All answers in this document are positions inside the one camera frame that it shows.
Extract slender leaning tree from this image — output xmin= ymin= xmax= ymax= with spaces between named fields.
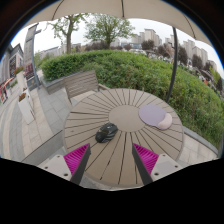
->
xmin=46 ymin=13 xmax=89 ymax=55

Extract slatted brown outdoor chair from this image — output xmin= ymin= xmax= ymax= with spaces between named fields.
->
xmin=63 ymin=69 xmax=109 ymax=105

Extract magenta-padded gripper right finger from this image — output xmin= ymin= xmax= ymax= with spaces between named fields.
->
xmin=131 ymin=143 xmax=184 ymax=186

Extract dark curved parasol pole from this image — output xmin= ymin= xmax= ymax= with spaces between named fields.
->
xmin=165 ymin=25 xmax=179 ymax=104

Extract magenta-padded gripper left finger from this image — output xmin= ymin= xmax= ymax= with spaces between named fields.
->
xmin=39 ymin=143 xmax=92 ymax=186

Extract green hedge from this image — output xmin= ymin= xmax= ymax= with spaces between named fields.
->
xmin=40 ymin=49 xmax=224 ymax=148

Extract lilac mouse pad with wrist rest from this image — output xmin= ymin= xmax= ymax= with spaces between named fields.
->
xmin=138 ymin=104 xmax=174 ymax=131

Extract distant apartment buildings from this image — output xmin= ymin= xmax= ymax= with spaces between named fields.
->
xmin=131 ymin=28 xmax=218 ymax=71

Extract white planter box with flowers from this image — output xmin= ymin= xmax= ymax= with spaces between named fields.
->
xmin=17 ymin=88 xmax=36 ymax=125

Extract bushy round-crowned tree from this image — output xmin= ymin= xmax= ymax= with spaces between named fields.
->
xmin=84 ymin=13 xmax=136 ymax=49

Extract black computer mouse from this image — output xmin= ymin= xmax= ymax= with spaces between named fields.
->
xmin=95 ymin=122 xmax=119 ymax=144

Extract tall grey sign pillar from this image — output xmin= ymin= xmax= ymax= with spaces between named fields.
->
xmin=23 ymin=23 xmax=43 ymax=91

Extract beige parasol canopy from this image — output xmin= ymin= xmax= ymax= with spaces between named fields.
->
xmin=23 ymin=0 xmax=214 ymax=48

